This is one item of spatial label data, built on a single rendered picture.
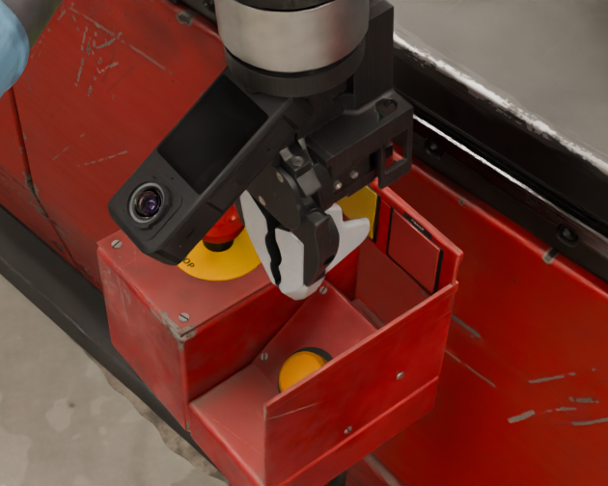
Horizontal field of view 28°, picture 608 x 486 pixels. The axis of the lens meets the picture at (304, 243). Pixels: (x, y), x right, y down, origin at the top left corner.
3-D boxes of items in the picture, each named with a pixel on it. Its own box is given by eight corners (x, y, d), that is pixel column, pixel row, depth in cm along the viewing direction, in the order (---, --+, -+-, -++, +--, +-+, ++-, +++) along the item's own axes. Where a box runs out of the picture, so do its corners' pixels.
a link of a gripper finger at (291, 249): (383, 284, 76) (383, 189, 69) (310, 335, 74) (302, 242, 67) (351, 255, 78) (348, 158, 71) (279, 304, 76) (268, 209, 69)
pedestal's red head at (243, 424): (109, 343, 94) (83, 182, 80) (272, 249, 101) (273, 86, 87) (266, 527, 84) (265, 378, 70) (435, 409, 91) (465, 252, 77)
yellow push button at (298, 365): (280, 385, 87) (266, 379, 85) (315, 345, 87) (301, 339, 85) (314, 420, 85) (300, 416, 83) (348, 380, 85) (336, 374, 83)
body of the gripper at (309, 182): (414, 181, 69) (421, 21, 60) (297, 258, 66) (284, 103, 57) (330, 109, 73) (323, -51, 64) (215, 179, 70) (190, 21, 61)
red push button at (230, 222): (179, 243, 86) (176, 208, 83) (224, 218, 88) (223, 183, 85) (211, 277, 84) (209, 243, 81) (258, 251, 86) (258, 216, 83)
